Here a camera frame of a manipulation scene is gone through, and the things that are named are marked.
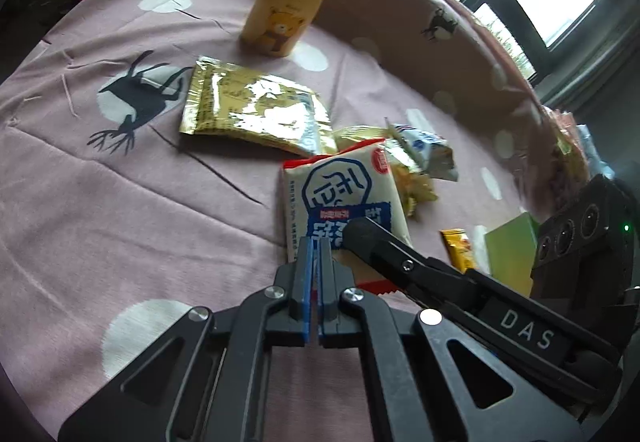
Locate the yellow orange snack packet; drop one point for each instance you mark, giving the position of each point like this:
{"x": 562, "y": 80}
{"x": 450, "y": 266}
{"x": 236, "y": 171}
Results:
{"x": 459, "y": 249}

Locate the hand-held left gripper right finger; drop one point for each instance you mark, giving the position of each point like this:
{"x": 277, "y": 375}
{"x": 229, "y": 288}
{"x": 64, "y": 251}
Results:
{"x": 326, "y": 292}

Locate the pile of colourful snack packets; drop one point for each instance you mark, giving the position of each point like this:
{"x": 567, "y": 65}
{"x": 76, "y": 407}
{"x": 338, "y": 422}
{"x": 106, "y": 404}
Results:
{"x": 570, "y": 152}

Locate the gold foil snack packet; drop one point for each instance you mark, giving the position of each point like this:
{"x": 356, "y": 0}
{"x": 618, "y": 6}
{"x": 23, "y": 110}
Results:
{"x": 240, "y": 107}

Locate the green cardboard box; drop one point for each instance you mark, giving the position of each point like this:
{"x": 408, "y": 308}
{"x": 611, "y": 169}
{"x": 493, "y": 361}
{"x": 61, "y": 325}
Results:
{"x": 510, "y": 252}

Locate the pink dotted deer blanket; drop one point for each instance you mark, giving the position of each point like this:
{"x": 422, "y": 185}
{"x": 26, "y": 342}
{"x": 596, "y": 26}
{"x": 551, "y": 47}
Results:
{"x": 100, "y": 202}

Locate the pale green yellow snack packet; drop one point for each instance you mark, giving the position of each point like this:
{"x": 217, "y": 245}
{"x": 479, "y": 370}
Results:
{"x": 412, "y": 182}

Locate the white blue red cracker packet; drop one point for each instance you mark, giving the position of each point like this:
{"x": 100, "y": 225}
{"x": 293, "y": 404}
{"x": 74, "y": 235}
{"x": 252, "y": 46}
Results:
{"x": 340, "y": 192}

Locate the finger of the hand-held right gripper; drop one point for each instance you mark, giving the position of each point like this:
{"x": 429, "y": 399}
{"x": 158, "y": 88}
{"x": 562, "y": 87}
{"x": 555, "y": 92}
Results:
{"x": 380, "y": 247}

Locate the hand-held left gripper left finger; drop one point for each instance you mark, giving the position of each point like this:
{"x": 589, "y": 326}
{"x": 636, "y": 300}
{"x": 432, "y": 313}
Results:
{"x": 305, "y": 292}

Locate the white blue peanut packet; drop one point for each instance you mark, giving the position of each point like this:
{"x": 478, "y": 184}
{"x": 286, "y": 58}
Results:
{"x": 425, "y": 149}

